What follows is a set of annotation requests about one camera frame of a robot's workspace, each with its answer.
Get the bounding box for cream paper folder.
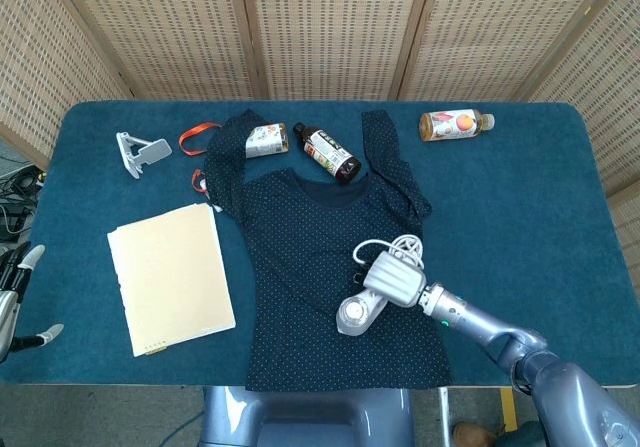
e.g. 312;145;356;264
106;202;237;358

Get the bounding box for brown shoe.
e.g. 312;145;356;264
452;422;501;447

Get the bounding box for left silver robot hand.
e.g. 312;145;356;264
0;244;65;363

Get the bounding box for peach tea bottle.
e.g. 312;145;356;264
418;109;496;143

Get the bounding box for blue-grey robot torso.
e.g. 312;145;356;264
199;385;416;447

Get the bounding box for white table leg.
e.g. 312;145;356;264
437;387;451;447

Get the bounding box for black floor cables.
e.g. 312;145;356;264
0;164;49;242

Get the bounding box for dark brown sauce bottle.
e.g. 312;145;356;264
292;121;363;186

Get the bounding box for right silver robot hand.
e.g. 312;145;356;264
349;250;427;309

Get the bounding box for white handheld garment steamer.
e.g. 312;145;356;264
335;286;389;337

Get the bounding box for woven bamboo folding screen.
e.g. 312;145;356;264
0;0;640;293

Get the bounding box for white folding phone stand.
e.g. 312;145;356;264
115;131;174;182

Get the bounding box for orange lanyard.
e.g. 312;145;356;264
178;122;224;213

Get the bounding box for navy polka dot shirt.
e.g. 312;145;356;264
202;109;454;393

